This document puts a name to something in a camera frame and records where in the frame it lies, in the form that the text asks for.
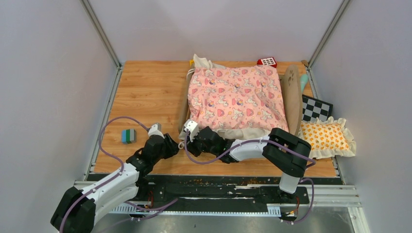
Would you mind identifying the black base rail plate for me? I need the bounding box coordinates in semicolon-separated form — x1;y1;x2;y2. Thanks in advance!
132;175;310;213

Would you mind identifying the red white grid block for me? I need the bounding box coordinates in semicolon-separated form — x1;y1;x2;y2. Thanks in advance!
257;57;277;68

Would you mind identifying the pink unicorn drawstring bag blanket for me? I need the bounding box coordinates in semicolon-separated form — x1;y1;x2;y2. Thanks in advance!
184;54;291;139

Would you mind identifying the wooden striped pet bed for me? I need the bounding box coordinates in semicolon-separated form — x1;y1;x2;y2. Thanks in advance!
177;64;303;135

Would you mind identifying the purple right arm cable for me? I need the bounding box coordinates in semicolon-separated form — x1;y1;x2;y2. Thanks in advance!
183;130;317;225

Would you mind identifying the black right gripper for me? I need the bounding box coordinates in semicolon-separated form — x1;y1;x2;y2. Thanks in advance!
184;130;218;158

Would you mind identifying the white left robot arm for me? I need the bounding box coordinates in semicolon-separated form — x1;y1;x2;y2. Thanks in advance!
50;133;179;233

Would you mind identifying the blue green grey block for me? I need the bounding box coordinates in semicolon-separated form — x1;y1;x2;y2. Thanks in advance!
121;129;137;144

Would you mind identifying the orange duck print pillow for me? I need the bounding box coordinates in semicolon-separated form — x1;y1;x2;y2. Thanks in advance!
298;117;356;160

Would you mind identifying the mint green massager wand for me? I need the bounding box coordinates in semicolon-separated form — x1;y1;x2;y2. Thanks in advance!
300;74;309;92

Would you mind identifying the black and silver chessboard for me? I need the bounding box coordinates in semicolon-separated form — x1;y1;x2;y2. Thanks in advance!
302;95;333;122

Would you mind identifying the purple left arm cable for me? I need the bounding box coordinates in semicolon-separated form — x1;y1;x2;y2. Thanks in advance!
58;116;179;233

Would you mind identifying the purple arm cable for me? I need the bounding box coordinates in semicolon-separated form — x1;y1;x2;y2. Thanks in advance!
183;130;317;225
58;116;179;233

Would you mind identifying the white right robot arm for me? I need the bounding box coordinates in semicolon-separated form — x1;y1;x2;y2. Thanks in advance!
183;123;316;203

